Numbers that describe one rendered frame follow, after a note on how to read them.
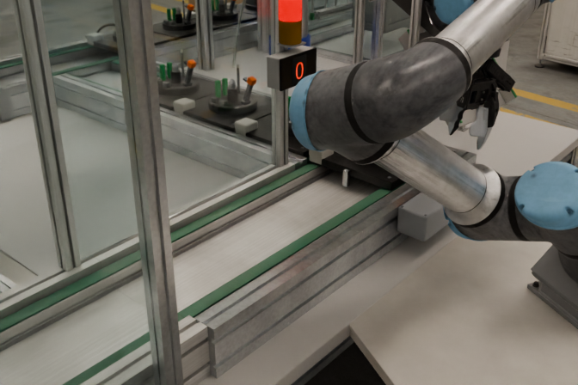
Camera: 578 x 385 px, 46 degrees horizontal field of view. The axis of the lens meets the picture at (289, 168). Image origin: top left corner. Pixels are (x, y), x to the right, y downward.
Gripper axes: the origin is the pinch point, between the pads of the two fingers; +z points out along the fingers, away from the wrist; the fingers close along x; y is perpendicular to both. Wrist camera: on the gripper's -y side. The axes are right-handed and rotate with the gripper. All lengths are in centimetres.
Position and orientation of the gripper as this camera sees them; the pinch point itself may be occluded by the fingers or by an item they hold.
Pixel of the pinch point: (467, 136)
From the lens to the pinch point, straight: 148.3
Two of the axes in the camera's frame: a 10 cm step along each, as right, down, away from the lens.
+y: -8.1, 2.0, -5.5
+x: 5.8, 4.2, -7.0
